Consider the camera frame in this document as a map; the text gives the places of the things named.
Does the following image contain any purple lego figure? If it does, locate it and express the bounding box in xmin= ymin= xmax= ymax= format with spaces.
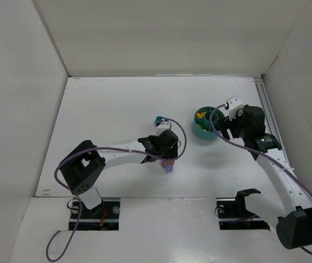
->
xmin=161 ymin=161 xmax=174 ymax=173

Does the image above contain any yellow lego brick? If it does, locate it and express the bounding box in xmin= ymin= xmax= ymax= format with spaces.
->
xmin=195 ymin=111 xmax=206 ymax=118

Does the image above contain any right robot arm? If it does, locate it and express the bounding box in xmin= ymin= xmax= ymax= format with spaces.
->
xmin=217 ymin=102 xmax=312 ymax=255

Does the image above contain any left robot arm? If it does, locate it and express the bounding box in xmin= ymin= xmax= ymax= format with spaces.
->
xmin=56 ymin=129 xmax=179 ymax=212

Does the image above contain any lime lego in container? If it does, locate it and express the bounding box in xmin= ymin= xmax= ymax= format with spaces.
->
xmin=197 ymin=124 xmax=209 ymax=132

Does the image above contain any teal round divided container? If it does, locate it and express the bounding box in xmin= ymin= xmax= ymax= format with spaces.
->
xmin=192 ymin=106 xmax=224 ymax=141

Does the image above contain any teal lego block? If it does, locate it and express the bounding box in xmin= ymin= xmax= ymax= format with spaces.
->
xmin=155 ymin=116 xmax=169 ymax=126

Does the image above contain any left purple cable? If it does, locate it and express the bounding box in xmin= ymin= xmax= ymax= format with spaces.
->
xmin=47 ymin=118 xmax=187 ymax=261

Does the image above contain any purple cable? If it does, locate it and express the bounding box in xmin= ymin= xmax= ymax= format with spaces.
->
xmin=209 ymin=103 xmax=312 ymax=257
xmin=47 ymin=118 xmax=187 ymax=261

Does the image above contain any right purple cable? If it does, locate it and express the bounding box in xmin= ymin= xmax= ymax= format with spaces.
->
xmin=209 ymin=103 xmax=312 ymax=257

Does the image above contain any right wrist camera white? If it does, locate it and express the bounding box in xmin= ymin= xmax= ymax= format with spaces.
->
xmin=224 ymin=95 xmax=243 ymax=121

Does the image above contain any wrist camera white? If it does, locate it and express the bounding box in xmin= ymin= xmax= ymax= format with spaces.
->
xmin=224 ymin=95 xmax=243 ymax=121
xmin=156 ymin=121 xmax=172 ymax=136

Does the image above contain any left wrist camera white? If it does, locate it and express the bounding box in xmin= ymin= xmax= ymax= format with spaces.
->
xmin=156 ymin=121 xmax=172 ymax=136

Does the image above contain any aluminium rail right edge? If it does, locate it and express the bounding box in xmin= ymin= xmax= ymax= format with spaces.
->
xmin=253 ymin=77 xmax=289 ymax=163

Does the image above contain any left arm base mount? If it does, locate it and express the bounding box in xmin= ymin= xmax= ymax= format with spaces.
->
xmin=66 ymin=198 xmax=121 ymax=231

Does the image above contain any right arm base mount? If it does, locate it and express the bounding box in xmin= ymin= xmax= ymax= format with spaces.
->
xmin=214 ymin=188 xmax=270 ymax=231

